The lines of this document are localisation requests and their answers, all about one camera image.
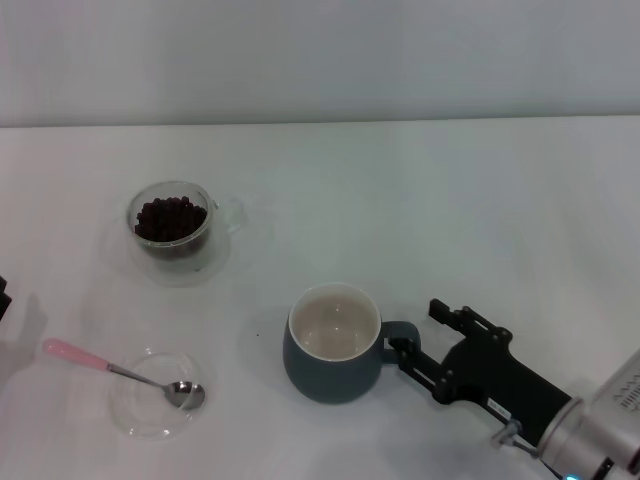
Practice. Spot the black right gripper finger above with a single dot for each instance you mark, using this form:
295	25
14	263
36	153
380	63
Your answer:
415	362
470	322

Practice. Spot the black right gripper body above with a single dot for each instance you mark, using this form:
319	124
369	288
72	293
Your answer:
505	375

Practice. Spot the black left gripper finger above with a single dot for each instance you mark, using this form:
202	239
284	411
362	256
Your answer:
4	300

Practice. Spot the dark teal ceramic mug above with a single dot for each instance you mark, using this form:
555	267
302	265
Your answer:
325	377

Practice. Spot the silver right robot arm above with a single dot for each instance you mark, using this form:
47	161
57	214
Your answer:
600	430

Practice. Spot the coffee beans pile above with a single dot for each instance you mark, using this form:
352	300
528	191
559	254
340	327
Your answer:
170	220

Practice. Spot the glass saucer under cup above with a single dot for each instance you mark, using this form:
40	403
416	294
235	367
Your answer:
220	262

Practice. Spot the clear glass cup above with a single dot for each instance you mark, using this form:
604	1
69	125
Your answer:
220	215

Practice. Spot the small clear glass dish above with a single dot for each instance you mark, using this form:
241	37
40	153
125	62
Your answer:
145	415

